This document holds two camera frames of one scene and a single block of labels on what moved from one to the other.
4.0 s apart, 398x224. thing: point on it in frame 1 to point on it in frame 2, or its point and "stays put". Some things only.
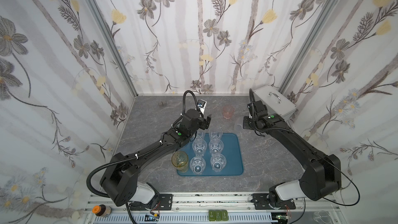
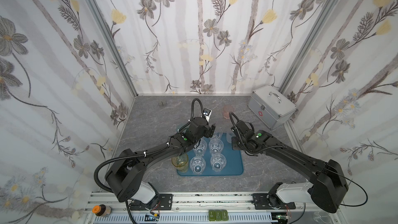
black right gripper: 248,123 to 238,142
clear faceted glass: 218,162 stays put
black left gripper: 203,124 to 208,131
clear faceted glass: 197,165 stays put
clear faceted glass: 215,134 stays put
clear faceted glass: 199,145 stays put
